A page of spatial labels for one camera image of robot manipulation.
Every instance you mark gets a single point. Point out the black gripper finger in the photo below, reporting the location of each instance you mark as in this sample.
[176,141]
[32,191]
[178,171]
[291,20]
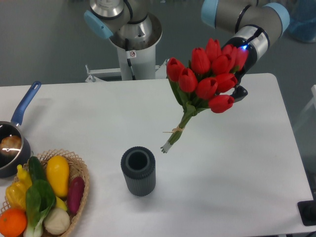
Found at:
[237,95]

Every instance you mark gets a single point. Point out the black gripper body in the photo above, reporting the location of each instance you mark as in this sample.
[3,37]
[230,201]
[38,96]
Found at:
[245,55]

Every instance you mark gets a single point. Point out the red tulip bouquet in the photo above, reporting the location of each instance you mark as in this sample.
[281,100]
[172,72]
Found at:
[202,85]

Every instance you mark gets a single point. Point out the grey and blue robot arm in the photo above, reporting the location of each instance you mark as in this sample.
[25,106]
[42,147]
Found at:
[244,18]

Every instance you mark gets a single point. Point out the blue mesh bag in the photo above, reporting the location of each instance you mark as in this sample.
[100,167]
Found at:
[302,25]

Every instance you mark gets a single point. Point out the dark grey ribbed vase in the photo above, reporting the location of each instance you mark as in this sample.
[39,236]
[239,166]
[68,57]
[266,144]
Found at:
[138,165]

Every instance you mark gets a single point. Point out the black device at table edge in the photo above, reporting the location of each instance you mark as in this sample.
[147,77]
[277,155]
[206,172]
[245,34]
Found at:
[307,210]

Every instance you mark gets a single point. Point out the woven wicker basket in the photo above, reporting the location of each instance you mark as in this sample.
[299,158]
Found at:
[77,168]

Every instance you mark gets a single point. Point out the purple eggplant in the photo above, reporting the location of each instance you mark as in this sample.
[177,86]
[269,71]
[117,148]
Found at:
[75,194]

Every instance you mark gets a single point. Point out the yellow squash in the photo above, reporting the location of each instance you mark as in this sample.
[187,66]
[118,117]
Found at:
[57,173]

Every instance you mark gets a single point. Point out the yellow banana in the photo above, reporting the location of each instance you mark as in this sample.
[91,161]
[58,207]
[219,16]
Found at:
[60,204]

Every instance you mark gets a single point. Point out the green cucumber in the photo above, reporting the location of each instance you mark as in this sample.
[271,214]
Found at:
[35,169]

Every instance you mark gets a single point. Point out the white garlic bulb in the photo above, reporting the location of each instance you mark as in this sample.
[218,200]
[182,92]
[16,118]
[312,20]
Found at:
[57,221]

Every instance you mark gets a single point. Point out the green bok choy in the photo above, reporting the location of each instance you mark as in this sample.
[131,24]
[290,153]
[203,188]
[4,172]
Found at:
[40,198]

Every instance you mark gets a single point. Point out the small yellow gourd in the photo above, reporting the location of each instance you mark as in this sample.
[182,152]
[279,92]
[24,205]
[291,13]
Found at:
[24,176]

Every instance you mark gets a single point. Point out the brown bread roll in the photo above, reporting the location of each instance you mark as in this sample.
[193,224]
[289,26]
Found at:
[11,145]

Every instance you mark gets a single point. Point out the yellow bell pepper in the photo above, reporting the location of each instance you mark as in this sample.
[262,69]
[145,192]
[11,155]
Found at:
[16,195]

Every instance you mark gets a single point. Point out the orange fruit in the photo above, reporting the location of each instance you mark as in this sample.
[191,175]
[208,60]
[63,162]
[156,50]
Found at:
[13,222]

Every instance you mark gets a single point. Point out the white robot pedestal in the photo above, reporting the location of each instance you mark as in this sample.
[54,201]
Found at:
[135,44]

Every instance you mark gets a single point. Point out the blue handled saucepan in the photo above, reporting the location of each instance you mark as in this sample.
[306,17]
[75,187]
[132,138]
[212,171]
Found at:
[8,164]

